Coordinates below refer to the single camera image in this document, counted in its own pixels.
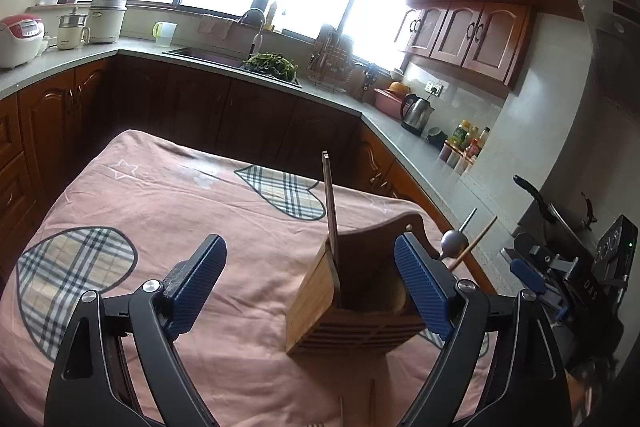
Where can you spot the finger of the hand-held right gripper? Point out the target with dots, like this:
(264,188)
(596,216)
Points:
(556,302)
(527,276)

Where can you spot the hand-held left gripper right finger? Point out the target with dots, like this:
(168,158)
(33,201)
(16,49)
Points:
(425,287)

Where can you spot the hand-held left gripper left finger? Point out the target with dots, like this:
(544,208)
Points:
(197,287)

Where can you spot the silver metal spoon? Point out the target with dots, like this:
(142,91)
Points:
(452,243)

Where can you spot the brown wooden chopstick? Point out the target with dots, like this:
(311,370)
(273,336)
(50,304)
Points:
(480,237)
(342,414)
(326,187)
(331,217)

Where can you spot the silver metal chopstick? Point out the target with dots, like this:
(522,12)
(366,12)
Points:
(469,218)

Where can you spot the wooden utensil holder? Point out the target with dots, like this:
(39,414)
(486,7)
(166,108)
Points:
(320,302)

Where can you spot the black wok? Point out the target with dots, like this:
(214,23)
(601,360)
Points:
(537,199)

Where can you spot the pink heart-print tablecloth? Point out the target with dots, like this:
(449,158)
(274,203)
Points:
(200,207)

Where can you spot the grey kitchen countertop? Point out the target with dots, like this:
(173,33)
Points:
(425,162)

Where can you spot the white seasoning shaker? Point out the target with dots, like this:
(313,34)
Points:
(455,159)
(465,165)
(445,153)

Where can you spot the row of condiment bottles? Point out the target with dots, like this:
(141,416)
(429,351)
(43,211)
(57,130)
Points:
(479,149)

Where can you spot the dark green cup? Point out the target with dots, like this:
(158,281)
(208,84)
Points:
(436,138)

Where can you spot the green bottle yellow cap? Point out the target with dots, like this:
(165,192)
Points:
(459,138)

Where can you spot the steel electric kettle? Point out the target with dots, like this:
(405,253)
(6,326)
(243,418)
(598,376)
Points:
(417,117)

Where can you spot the wooden lower kitchen cabinets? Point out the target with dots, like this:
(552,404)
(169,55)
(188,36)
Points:
(200,107)

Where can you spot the pink plastic basin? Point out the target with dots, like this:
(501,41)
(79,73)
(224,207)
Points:
(387,101)

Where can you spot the orange bowl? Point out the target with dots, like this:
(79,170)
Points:
(398,87)

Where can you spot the knife block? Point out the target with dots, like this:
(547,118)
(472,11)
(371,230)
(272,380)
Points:
(370,82)

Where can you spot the range hood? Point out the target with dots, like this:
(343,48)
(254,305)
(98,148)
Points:
(615,47)

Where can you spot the kitchen sink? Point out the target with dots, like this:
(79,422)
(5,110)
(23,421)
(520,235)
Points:
(210,57)

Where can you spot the green leafy vegetables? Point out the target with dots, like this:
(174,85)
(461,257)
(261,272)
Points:
(270,64)

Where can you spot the metal dish rack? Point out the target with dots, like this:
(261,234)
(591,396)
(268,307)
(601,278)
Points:
(330,62)

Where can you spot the silver kitchen faucet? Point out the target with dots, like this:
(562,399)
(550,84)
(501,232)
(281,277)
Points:
(257,42)

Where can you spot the yellow-green plastic pitcher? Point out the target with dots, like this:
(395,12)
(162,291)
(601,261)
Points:
(166,34)

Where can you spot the pink rag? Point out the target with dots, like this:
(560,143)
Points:
(217,27)

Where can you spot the large white cooker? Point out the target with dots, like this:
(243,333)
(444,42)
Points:
(107,22)

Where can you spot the yellow oil bottle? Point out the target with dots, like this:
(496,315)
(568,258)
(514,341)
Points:
(272,17)

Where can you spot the small white electric pot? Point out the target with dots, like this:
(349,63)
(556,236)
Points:
(72,34)

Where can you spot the white and red rice cooker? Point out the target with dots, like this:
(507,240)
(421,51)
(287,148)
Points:
(20,42)

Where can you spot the white wall socket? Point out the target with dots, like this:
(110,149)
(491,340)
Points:
(433,88)

